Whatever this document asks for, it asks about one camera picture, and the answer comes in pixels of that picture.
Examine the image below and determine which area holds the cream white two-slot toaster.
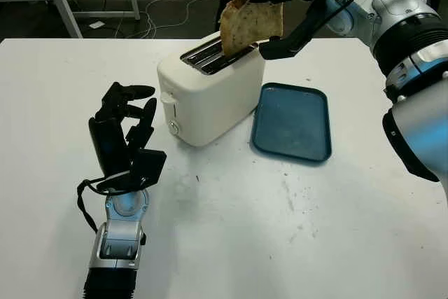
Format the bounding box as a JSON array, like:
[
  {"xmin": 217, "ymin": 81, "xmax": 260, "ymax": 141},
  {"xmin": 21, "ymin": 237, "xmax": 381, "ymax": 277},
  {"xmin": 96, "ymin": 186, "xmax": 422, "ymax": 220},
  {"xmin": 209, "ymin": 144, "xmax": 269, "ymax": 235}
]
[{"xmin": 155, "ymin": 30, "xmax": 266, "ymax": 147}]

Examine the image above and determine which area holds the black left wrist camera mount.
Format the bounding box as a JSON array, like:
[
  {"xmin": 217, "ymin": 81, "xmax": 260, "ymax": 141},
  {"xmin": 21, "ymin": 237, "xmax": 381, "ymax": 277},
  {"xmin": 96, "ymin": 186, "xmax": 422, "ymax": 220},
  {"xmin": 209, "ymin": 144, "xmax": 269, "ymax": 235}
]
[{"xmin": 129, "ymin": 148, "xmax": 167, "ymax": 188}]

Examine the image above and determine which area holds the toasted bread slice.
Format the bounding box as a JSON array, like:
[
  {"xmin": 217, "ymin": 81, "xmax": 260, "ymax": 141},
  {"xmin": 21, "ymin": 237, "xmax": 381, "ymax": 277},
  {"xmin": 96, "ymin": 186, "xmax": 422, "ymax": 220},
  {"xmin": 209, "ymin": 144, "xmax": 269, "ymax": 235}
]
[{"xmin": 218, "ymin": 0, "xmax": 284, "ymax": 58}]

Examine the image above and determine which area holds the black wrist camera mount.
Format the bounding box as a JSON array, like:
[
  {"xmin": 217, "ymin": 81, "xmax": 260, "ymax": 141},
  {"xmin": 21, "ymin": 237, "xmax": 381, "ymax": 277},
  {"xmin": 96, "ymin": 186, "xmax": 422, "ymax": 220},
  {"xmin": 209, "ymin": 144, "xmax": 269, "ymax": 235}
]
[
  {"xmin": 258, "ymin": 0, "xmax": 339, "ymax": 61},
  {"xmin": 129, "ymin": 148, "xmax": 167, "ymax": 188}
]

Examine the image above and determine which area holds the blue plastic tray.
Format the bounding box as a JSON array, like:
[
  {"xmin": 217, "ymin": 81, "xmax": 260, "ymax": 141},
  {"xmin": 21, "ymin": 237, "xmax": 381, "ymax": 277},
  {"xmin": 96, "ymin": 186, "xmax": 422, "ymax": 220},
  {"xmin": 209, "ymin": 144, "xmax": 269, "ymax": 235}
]
[{"xmin": 251, "ymin": 82, "xmax": 333, "ymax": 164}]

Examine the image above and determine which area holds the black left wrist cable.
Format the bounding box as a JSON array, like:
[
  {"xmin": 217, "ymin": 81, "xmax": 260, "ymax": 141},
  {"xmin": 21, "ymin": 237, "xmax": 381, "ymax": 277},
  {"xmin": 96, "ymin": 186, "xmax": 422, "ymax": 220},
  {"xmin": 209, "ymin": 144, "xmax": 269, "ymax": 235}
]
[{"xmin": 76, "ymin": 169, "xmax": 150, "ymax": 234}]

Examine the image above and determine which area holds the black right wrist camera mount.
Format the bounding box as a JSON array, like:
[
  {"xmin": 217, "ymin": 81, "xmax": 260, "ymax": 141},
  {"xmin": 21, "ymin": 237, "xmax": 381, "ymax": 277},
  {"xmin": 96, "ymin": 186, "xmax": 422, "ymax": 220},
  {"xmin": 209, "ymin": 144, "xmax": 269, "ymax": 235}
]
[{"xmin": 258, "ymin": 0, "xmax": 339, "ymax": 61}]

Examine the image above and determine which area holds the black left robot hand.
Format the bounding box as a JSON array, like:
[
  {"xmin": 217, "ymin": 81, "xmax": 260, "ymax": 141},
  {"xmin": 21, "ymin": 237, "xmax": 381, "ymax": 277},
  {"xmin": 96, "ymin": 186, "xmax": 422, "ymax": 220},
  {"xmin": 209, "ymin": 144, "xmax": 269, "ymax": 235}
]
[{"xmin": 87, "ymin": 81, "xmax": 158, "ymax": 180}]

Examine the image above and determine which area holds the white floor cable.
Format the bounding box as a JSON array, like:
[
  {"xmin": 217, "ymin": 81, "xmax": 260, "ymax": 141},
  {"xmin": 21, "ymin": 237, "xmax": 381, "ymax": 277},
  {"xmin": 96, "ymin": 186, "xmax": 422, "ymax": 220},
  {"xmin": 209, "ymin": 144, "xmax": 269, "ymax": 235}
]
[{"xmin": 113, "ymin": 0, "xmax": 225, "ymax": 39}]

